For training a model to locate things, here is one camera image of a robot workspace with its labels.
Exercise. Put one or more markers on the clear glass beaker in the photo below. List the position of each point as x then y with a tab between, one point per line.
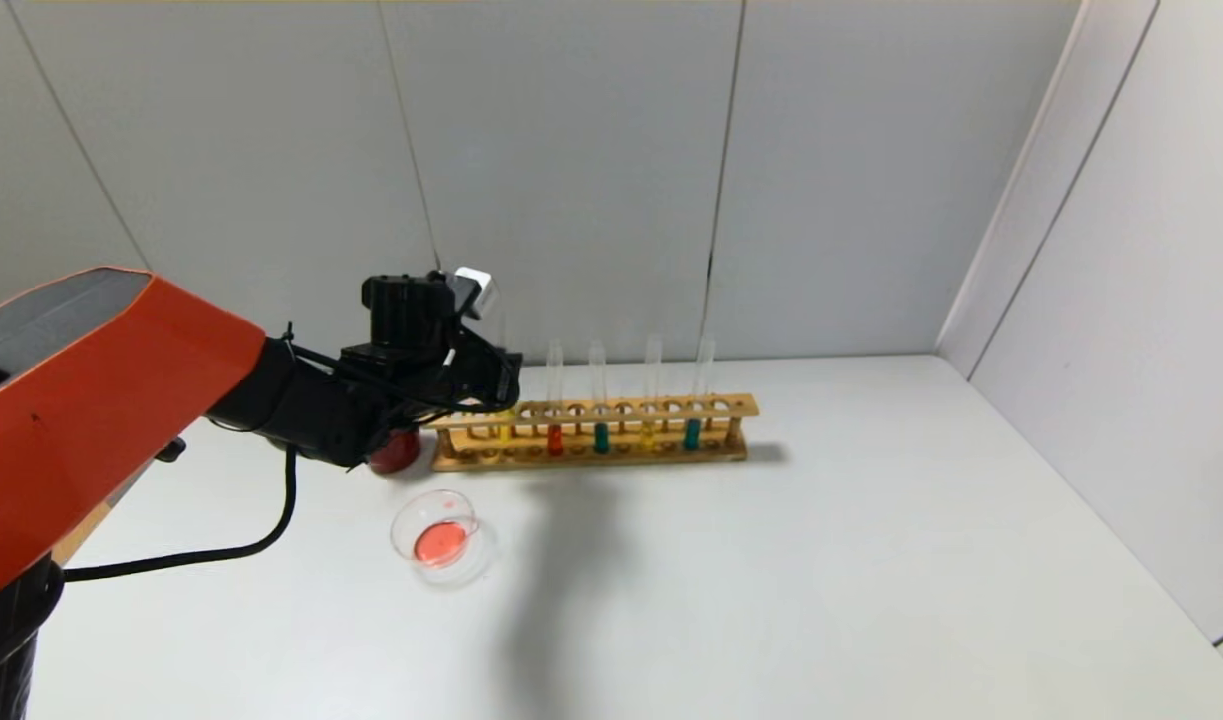
441	545

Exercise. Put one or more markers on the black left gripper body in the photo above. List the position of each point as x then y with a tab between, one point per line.
502	380

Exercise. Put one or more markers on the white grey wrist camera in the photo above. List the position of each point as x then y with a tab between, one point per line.
474	288

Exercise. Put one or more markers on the wooden test tube rack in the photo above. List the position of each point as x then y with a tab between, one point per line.
621	408

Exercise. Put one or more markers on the test tube with teal pigment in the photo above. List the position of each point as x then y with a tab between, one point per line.
692	434
600	438

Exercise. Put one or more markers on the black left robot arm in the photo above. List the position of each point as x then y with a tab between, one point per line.
91	400

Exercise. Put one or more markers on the test tube with yellow pigment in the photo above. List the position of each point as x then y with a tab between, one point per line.
648	436
507	430

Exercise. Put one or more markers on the test tube with red pigment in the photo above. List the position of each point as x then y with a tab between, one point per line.
555	440

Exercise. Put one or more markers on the dark red cup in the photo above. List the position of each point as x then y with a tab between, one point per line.
396	452

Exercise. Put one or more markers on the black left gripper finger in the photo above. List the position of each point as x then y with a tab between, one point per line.
511	365
499	398

